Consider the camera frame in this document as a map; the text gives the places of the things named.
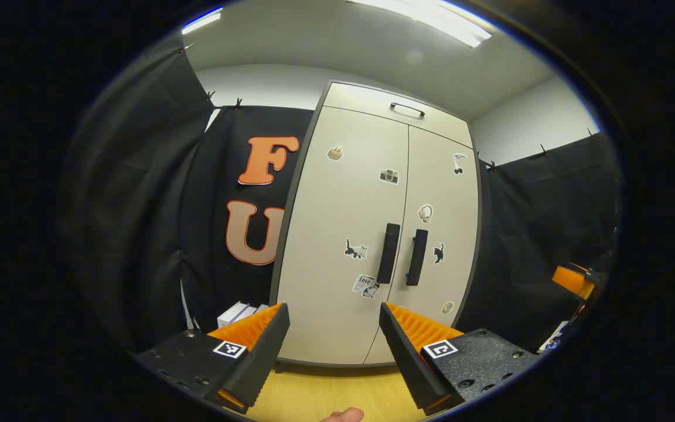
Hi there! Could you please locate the white door with headphone sticker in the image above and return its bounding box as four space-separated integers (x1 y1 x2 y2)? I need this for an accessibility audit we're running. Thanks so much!
364 126 480 365

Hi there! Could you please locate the black backdrop cloth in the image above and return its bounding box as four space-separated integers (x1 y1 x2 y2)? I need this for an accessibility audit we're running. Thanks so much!
74 47 619 352

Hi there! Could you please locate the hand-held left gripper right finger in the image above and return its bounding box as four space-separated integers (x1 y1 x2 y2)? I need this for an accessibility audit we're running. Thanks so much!
379 302 540 417

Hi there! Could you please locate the black door handle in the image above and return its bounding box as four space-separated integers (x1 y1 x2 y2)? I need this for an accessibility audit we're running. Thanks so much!
405 229 429 287
377 223 401 285

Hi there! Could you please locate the white double-door shoe cabinet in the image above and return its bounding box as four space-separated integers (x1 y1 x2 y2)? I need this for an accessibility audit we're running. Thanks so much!
269 81 482 367

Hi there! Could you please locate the short ceiling light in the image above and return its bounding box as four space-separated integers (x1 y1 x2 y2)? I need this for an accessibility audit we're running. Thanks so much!
181 7 223 35

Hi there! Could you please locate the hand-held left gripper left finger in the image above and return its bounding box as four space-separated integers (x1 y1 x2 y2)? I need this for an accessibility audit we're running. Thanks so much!
132 303 291 415

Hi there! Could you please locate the white door with camera sticker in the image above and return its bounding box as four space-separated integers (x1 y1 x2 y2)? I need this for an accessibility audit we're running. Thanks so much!
277 105 410 365

